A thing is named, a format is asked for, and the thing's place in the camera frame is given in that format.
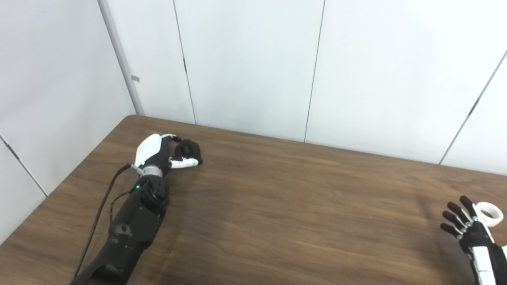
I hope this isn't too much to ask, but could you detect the round black part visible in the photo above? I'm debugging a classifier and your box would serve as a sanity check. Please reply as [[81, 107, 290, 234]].
[[174, 139, 201, 160]]

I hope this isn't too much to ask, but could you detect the white ring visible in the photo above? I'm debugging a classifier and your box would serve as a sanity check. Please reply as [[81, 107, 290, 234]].
[[473, 202, 504, 227]]

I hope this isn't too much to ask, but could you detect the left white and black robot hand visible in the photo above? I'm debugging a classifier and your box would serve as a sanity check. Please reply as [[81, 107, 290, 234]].
[[134, 134, 203, 171]]

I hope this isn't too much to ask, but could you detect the gray wall corner post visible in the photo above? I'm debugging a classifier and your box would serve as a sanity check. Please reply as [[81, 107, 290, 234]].
[[97, 0, 145, 116]]

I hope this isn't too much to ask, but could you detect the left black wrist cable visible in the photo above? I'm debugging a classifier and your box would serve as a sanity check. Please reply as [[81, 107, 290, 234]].
[[73, 163, 143, 277]]

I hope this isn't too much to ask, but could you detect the thin black wire loop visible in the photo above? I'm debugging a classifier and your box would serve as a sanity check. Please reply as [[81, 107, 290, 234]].
[[110, 189, 137, 222]]

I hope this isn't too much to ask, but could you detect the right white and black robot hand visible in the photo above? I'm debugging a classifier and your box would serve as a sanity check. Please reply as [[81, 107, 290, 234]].
[[440, 196, 507, 285]]

